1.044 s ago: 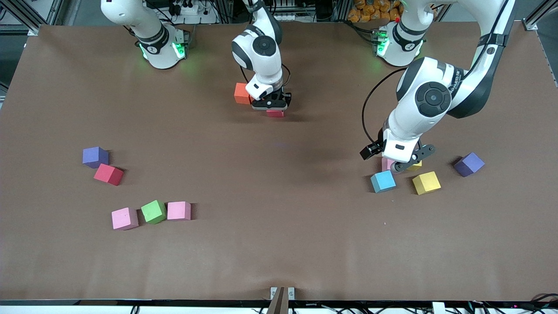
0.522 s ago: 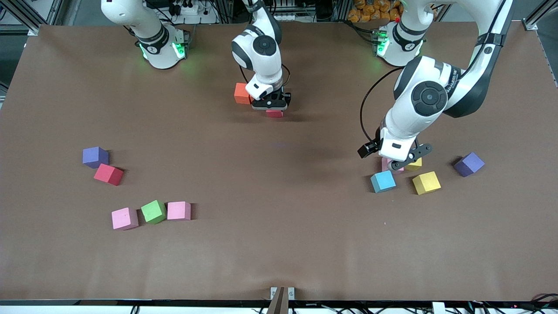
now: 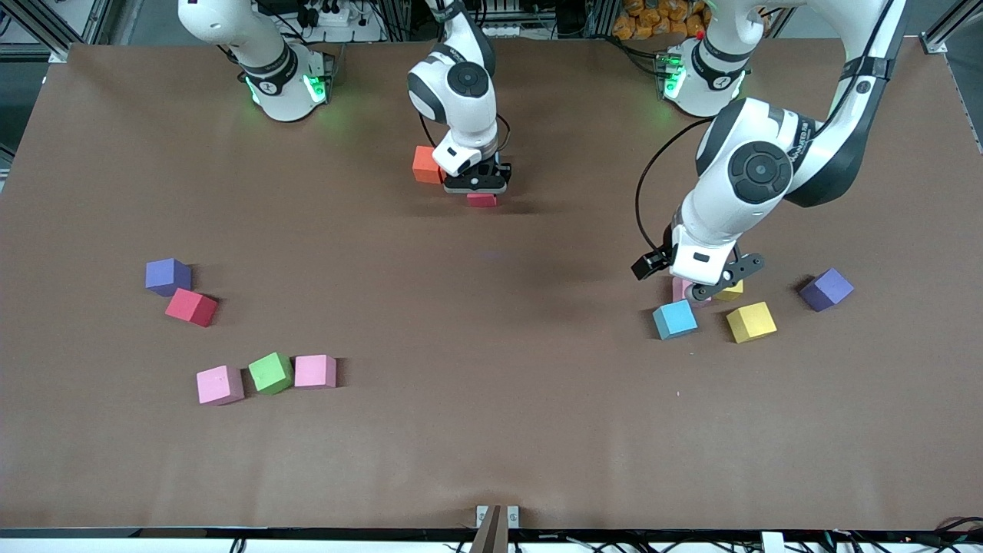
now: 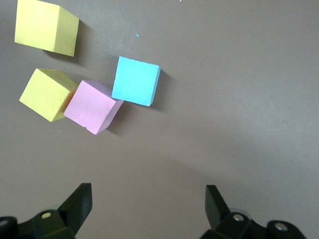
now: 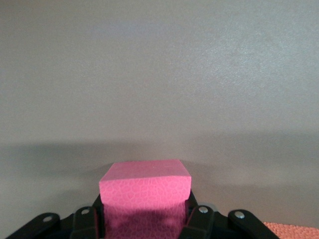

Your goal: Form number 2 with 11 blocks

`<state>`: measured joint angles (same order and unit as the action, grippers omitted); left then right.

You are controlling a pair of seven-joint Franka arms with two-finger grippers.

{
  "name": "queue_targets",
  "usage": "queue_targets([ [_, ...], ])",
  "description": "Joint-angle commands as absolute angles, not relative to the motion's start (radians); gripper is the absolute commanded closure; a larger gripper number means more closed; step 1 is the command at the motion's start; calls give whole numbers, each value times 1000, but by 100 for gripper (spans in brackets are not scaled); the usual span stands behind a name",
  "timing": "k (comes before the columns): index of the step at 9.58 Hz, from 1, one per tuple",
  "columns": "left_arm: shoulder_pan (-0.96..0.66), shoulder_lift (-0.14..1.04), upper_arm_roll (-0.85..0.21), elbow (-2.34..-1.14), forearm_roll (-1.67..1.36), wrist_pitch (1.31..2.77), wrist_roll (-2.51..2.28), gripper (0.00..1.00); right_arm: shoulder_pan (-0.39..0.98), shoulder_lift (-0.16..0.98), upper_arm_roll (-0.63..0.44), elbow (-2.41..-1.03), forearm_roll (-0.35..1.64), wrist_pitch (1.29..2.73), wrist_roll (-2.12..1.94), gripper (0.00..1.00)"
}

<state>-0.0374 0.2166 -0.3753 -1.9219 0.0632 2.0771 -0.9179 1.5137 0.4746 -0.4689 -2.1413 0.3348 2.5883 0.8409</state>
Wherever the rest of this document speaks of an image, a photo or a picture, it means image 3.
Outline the black cable bundle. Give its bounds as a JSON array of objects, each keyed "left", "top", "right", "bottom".
[{"left": 933, "top": 516, "right": 983, "bottom": 548}]

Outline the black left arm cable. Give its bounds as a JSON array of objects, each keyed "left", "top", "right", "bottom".
[{"left": 634, "top": 118, "right": 715, "bottom": 253}]

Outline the orange foam cube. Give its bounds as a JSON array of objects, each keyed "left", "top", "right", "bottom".
[{"left": 412, "top": 145, "right": 445, "bottom": 185}]

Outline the pink foam cube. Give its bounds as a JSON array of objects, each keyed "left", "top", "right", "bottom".
[
  {"left": 294, "top": 354, "right": 338, "bottom": 390},
  {"left": 672, "top": 276, "right": 711, "bottom": 308},
  {"left": 196, "top": 365, "right": 246, "bottom": 406}
]

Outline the purple foam cube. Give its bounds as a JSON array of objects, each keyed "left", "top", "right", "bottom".
[
  {"left": 799, "top": 267, "right": 855, "bottom": 313},
  {"left": 145, "top": 258, "right": 193, "bottom": 298}
]

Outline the pile of orange objects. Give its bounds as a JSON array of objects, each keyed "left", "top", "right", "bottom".
[{"left": 618, "top": 0, "right": 711, "bottom": 39}]

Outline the light blue foam cube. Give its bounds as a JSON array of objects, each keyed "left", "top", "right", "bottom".
[{"left": 653, "top": 300, "right": 699, "bottom": 341}]

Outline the aluminium frame profile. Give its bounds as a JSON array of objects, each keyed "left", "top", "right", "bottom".
[
  {"left": 922, "top": 0, "right": 983, "bottom": 55},
  {"left": 0, "top": 0, "right": 116, "bottom": 64}
]

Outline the green foam cube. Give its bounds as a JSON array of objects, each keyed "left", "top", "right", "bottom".
[{"left": 247, "top": 352, "right": 294, "bottom": 396}]

